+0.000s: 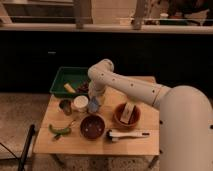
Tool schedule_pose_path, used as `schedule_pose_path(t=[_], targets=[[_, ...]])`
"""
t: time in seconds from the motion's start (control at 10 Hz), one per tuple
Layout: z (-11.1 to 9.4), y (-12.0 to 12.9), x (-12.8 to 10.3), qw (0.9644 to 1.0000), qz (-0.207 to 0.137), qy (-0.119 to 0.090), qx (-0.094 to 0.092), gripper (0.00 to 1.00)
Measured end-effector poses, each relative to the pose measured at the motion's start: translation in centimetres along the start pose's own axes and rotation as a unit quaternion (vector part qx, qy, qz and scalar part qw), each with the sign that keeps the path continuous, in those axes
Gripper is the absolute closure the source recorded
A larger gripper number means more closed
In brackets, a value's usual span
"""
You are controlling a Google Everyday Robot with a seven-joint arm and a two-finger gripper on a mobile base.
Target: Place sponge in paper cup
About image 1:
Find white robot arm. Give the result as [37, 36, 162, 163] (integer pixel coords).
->
[88, 59, 213, 171]

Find white paper cup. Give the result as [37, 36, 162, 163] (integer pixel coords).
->
[73, 95, 89, 112]

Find dark metal cup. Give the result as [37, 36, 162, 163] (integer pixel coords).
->
[59, 99, 72, 115]

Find dark item in bin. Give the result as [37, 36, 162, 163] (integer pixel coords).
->
[76, 81, 89, 93]

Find green plastic bin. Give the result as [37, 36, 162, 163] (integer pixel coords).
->
[50, 67, 90, 98]

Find yellow item in bin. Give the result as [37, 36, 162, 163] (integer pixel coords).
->
[64, 83, 76, 93]

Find dark red bowl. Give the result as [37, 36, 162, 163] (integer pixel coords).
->
[80, 115, 105, 140]

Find beige block in bowl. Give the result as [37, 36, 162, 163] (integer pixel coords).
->
[120, 102, 135, 124]

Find orange bowl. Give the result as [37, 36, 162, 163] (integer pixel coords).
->
[113, 102, 141, 129]

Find wooden table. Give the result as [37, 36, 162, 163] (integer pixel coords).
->
[33, 87, 159, 156]

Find green banana toy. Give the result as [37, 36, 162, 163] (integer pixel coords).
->
[49, 124, 71, 135]

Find black pole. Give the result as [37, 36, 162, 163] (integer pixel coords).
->
[17, 124, 35, 171]

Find white handled brush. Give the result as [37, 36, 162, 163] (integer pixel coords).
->
[106, 129, 149, 142]

